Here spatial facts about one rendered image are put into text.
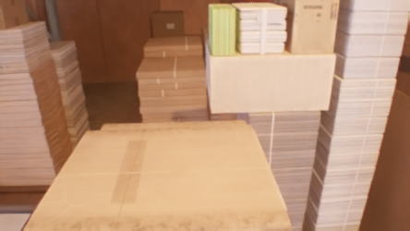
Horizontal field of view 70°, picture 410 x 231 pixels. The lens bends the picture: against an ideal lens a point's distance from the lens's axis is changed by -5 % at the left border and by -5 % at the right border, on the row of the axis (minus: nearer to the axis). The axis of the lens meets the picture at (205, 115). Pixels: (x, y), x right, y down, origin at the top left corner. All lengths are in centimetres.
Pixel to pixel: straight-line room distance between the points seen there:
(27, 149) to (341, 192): 205
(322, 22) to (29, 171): 220
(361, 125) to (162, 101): 147
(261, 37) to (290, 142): 41
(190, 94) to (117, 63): 289
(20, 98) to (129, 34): 286
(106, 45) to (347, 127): 422
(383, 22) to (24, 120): 215
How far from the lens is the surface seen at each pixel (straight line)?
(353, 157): 135
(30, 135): 242
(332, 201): 145
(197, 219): 56
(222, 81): 105
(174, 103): 231
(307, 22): 109
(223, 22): 102
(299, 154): 123
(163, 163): 71
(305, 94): 114
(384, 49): 122
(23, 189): 264
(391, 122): 155
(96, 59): 510
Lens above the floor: 148
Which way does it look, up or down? 24 degrees down
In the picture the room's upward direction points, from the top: 1 degrees counter-clockwise
